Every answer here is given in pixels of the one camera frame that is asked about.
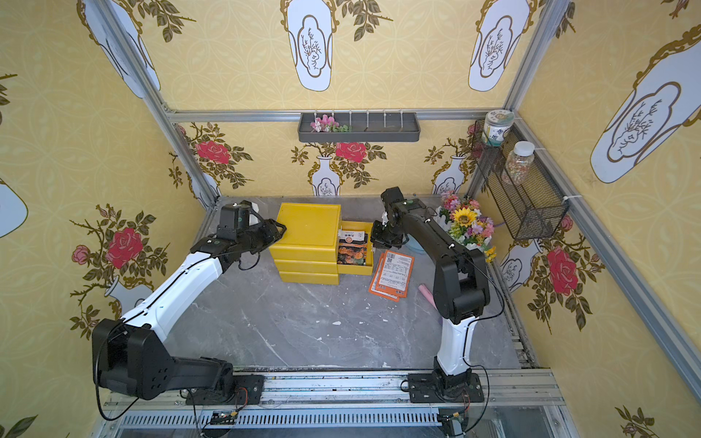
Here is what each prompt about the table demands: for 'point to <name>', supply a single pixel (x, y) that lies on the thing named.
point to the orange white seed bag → (392, 276)
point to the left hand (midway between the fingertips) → (273, 230)
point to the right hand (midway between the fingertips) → (381, 239)
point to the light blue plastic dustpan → (413, 248)
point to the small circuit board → (224, 417)
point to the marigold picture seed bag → (351, 247)
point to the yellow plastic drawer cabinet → (306, 254)
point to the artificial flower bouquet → (467, 224)
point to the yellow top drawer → (366, 269)
